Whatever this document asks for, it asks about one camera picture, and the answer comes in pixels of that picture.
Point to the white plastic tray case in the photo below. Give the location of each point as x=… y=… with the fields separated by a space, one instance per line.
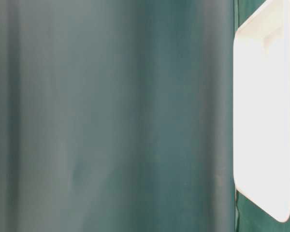
x=261 y=108

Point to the green table cloth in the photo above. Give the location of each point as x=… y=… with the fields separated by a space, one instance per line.
x=116 y=116

